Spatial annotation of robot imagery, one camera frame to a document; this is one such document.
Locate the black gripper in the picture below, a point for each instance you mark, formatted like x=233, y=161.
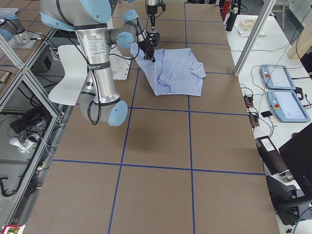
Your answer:
x=151, y=11
x=146, y=45

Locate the light blue striped shirt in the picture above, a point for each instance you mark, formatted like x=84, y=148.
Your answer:
x=175, y=71

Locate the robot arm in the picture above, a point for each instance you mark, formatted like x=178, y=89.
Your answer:
x=99, y=101
x=151, y=2

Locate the black water bottle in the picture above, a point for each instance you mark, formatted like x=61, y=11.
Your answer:
x=231, y=19

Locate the orange circuit board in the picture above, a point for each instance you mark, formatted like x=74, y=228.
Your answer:
x=254, y=120
x=248, y=101

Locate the upper blue teach pendant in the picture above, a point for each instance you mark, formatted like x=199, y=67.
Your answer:
x=277, y=77

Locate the blue teach pendant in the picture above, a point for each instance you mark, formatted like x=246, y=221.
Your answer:
x=287, y=107
x=277, y=77

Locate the lower blue teach pendant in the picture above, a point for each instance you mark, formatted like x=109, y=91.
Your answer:
x=287, y=107

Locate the black box white label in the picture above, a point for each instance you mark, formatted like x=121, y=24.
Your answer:
x=270, y=155

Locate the white central pedestal column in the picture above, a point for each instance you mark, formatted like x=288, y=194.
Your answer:
x=67, y=91

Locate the aluminium frame post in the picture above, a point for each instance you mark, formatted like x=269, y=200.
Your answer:
x=261, y=19

